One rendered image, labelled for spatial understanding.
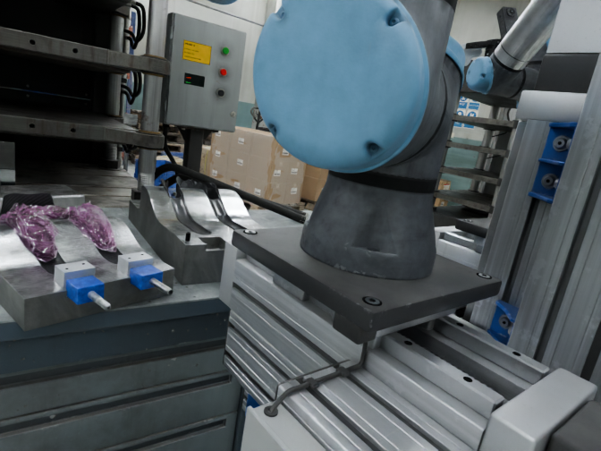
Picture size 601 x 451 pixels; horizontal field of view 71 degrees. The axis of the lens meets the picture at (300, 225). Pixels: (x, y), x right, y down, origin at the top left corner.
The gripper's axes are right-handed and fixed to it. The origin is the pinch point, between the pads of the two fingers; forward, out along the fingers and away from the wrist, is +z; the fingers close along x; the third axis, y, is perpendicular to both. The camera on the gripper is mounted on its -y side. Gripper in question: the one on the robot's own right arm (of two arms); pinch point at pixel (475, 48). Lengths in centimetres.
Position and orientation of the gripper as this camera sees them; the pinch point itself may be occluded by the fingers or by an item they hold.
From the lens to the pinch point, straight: 145.8
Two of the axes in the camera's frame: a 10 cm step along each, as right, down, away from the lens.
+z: -2.2, -2.7, 9.4
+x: 9.7, -0.4, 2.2
